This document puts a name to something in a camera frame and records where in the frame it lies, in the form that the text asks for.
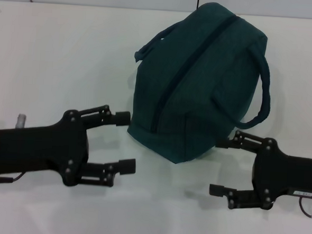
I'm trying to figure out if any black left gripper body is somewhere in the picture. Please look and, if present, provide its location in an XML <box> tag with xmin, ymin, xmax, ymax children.
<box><xmin>0</xmin><ymin>104</ymin><xmax>92</xmax><ymax>189</ymax></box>

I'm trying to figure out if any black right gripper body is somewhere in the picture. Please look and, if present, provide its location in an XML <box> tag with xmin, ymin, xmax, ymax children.
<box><xmin>249</xmin><ymin>137</ymin><xmax>312</xmax><ymax>213</ymax></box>

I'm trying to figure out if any dark teal insulated bag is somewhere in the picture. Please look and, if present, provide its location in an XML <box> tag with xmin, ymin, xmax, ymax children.
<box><xmin>125</xmin><ymin>0</ymin><xmax>279</xmax><ymax>170</ymax></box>

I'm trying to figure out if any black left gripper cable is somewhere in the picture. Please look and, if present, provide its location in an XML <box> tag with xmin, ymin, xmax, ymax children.
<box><xmin>0</xmin><ymin>112</ymin><xmax>29</xmax><ymax>190</ymax></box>

